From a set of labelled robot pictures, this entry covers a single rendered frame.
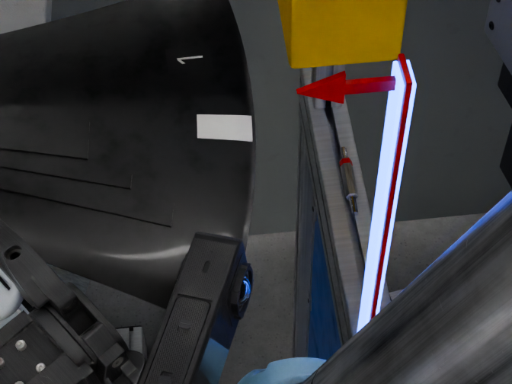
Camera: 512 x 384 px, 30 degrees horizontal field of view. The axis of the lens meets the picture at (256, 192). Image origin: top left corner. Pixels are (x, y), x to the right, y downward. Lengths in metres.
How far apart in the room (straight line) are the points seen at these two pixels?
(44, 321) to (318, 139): 0.57
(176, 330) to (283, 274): 1.45
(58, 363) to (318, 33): 0.47
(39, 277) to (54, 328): 0.02
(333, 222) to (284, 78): 0.69
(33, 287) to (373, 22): 0.47
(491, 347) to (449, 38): 1.21
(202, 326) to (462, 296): 0.13
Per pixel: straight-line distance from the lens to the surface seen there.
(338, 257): 0.88
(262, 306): 1.85
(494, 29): 1.00
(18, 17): 1.13
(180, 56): 0.58
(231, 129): 0.55
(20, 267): 0.44
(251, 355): 1.80
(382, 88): 0.57
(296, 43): 0.83
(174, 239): 0.52
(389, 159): 0.61
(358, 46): 0.85
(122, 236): 0.52
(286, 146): 1.68
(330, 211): 0.91
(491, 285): 0.37
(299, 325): 1.40
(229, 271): 0.46
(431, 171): 1.81
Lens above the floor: 1.58
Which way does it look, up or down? 52 degrees down
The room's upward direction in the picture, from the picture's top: 2 degrees counter-clockwise
